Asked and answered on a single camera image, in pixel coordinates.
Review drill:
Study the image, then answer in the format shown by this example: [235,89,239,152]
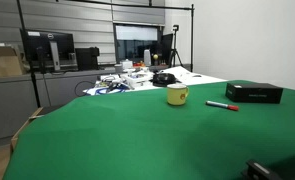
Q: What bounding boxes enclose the red marker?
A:
[205,101,239,111]

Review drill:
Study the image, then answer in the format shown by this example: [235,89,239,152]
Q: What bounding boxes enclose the yellow mug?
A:
[167,84,189,106]

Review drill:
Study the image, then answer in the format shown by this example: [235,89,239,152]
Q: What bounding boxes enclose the white plastic tray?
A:
[120,73,153,88]

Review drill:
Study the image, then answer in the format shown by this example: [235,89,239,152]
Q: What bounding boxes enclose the black headphones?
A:
[152,73,178,87]

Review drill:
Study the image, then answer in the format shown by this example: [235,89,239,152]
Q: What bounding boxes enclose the yellow ball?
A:
[153,54,158,60]

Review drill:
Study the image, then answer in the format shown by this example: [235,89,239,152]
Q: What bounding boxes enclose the white paper sheets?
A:
[161,66,224,85]

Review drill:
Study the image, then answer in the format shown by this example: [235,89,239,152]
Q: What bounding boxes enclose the green table cloth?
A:
[4,83,295,180]

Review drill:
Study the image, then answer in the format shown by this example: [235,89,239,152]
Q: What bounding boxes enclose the black computer tower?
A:
[75,47,100,71]

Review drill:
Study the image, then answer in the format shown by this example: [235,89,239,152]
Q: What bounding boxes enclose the black Dell monitor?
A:
[26,29,77,73]

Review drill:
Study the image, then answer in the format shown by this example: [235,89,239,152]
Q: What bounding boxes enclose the black rectangular box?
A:
[225,83,283,104]

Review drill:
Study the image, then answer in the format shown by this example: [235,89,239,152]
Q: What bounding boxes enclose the cardboard box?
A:
[0,46,25,77]

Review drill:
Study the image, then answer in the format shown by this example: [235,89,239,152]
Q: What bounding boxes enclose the black camera tripod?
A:
[168,24,183,68]

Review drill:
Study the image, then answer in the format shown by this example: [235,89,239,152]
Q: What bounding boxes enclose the black frame pole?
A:
[16,0,41,108]

